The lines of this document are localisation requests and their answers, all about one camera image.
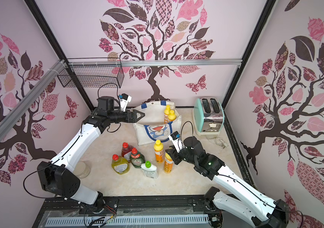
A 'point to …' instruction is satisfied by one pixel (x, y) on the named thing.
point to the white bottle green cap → (149, 170)
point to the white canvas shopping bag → (151, 127)
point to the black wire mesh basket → (94, 76)
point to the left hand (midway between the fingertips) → (139, 116)
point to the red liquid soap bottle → (126, 150)
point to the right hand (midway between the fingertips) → (168, 147)
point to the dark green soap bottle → (137, 159)
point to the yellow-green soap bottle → (119, 165)
